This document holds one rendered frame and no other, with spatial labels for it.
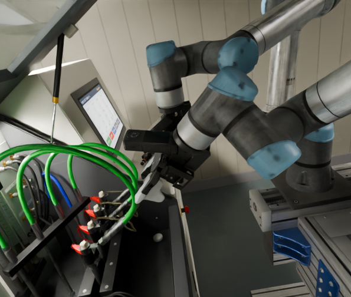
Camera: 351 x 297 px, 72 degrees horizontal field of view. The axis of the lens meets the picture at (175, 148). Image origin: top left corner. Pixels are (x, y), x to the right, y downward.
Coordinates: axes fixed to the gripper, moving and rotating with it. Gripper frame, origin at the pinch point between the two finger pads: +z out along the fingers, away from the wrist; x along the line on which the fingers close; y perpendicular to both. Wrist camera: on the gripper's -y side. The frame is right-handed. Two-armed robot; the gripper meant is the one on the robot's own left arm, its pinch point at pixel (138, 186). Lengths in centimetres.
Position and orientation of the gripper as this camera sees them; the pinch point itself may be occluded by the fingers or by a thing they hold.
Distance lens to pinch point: 61.5
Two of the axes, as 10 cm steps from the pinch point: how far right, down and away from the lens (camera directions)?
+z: -5.2, 6.3, 5.7
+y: 8.5, 4.5, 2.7
